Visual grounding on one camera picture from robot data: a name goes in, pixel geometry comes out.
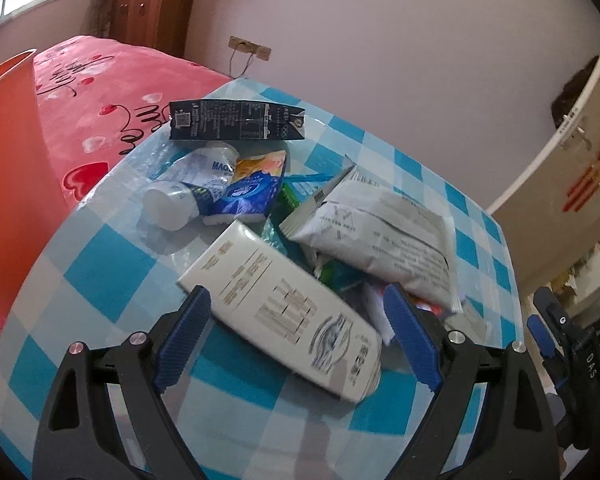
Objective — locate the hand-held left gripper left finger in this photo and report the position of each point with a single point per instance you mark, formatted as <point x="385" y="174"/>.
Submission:
<point x="182" y="340"/>

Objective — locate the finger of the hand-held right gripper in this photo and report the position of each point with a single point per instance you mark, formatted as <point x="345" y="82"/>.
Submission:
<point x="547" y="305"/>
<point x="536" y="332"/>

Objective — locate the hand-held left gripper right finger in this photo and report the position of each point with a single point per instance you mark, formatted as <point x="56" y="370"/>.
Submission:
<point x="415" y="340"/>

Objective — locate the white milk carton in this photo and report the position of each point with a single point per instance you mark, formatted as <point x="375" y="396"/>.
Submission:
<point x="280" y="305"/>

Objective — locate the blue tissue pack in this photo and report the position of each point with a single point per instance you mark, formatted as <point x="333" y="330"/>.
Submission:
<point x="250" y="185"/>

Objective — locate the green snack wrapper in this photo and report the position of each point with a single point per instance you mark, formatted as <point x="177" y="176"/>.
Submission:
<point x="291" y="201"/>

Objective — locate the orange plastic bin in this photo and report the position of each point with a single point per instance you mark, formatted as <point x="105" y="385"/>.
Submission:
<point x="10" y="160"/>

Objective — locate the white and red wrapper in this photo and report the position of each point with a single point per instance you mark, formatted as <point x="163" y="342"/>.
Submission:
<point x="375" y="310"/>

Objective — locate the distant shelf with goods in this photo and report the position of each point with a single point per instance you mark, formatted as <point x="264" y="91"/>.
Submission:
<point x="595" y="270"/>

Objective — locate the blue checkered tablecloth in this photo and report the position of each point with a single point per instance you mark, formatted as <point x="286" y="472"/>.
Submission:
<point x="105" y="270"/>

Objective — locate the grey snack bag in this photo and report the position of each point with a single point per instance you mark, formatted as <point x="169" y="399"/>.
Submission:
<point x="380" y="230"/>

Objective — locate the white door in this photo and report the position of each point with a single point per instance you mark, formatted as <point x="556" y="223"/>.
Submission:
<point x="545" y="185"/>

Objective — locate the crushed clear plastic bottle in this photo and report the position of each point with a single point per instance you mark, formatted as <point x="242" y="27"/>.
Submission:
<point x="180" y="200"/>

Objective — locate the dark hanging bag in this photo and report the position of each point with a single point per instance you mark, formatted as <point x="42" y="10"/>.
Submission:
<point x="575" y="90"/>

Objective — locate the dark blue drink carton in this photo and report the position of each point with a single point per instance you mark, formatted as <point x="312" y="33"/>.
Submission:
<point x="230" y="120"/>

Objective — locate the pink heart-print bedspread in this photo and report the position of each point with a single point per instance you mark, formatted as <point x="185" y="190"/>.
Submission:
<point x="105" y="75"/>

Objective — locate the brown wooden cabinet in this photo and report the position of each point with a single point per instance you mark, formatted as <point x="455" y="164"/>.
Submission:
<point x="145" y="10"/>

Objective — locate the wall socket strip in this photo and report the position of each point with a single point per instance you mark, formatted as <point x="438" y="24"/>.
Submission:
<point x="250" y="49"/>

